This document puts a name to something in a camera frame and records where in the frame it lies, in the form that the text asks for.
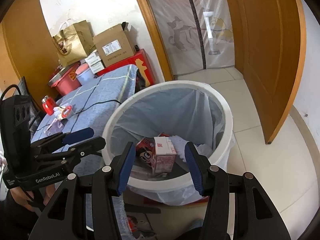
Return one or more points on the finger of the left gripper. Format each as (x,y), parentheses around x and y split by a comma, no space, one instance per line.
(92,146)
(62,139)

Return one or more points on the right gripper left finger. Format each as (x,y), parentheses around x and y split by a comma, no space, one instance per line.
(82,207)

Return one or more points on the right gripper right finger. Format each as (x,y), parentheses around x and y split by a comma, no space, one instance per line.
(238,206)

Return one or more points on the purple grape milk carton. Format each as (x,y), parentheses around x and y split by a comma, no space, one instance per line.
(56,126)

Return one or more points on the red drink can front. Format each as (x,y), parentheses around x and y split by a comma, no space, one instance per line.
(144,150)

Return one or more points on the strawberry milk carton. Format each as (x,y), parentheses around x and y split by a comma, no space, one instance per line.
(163,156)

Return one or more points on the purple foam fruit net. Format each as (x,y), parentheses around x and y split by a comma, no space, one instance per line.
(179,145)

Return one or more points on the white trash bin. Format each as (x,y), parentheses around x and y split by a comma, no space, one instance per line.
(160,121)

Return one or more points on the person's left hand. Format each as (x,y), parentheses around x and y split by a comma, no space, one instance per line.
(24,199)

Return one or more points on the red thermos jar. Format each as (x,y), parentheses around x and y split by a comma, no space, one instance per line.
(48,105)

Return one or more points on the blue checked tablecloth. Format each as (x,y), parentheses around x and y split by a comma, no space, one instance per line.
(94,103)

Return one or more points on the pink plastic bucket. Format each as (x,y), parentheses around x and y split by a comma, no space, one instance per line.
(65,81)

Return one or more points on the lavender bucket pink lid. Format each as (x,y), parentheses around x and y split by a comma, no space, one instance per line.
(84,74)

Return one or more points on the stack of white boxes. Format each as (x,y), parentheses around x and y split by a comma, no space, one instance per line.
(95,62)

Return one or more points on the wooden wardrobe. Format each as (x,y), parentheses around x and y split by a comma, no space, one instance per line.
(27,50)

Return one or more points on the gold paper shopping bag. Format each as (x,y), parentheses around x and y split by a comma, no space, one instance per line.
(73,43)

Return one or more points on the brown cardboard box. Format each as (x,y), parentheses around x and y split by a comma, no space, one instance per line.
(114,45)

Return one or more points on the cartoon screen door curtain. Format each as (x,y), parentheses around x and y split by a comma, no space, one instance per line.
(197,34)

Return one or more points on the wooden door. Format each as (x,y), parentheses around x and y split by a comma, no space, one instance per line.
(270,48)

